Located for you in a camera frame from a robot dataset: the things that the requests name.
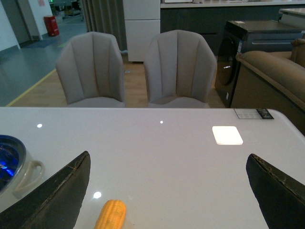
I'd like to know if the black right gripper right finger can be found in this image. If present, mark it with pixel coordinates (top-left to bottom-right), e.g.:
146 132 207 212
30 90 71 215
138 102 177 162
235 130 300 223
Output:
246 154 305 229

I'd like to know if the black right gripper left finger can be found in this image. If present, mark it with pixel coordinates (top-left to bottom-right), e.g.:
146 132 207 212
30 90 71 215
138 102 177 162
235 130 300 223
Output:
0 151 91 229

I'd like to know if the yellow corn cob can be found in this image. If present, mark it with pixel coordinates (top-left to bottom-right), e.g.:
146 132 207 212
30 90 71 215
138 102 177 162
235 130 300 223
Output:
94 199 127 229

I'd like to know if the white electric cooking pot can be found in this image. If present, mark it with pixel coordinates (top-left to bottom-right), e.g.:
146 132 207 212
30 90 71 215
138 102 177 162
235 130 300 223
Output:
0 135 45 202

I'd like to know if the table label sticker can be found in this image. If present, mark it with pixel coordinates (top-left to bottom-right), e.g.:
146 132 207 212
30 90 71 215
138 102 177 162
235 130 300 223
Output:
234 108 274 119

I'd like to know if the tan sofa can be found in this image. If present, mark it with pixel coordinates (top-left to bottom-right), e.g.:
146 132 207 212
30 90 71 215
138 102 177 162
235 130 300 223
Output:
231 38 305 134

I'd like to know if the left beige upholstered chair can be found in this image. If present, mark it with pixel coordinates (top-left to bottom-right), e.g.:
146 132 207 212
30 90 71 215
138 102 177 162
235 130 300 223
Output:
56 31 126 108

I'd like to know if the beige upholstered chair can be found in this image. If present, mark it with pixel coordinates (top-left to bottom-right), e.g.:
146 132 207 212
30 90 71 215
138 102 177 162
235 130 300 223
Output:
56 31 126 108
144 30 217 108

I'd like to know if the right beige upholstered chair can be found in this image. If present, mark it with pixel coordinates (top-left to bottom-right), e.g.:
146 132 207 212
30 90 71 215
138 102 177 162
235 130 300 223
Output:
144 30 217 108

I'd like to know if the black washing machine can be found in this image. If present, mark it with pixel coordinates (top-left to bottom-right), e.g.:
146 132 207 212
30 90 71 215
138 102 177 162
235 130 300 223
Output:
214 20 305 107

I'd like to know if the red box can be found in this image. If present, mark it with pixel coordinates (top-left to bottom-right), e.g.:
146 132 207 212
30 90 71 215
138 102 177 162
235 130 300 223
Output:
43 15 59 36

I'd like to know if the grey curtain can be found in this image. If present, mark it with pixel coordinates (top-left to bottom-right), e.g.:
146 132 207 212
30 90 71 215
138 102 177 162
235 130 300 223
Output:
81 0 127 51

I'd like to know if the dark kitchen counter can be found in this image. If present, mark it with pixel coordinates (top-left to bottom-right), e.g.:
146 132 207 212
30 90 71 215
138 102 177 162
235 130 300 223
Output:
161 0 305 55

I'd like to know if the white refrigerator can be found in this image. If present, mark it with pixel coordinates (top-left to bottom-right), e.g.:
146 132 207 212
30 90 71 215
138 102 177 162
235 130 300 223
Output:
123 0 161 62

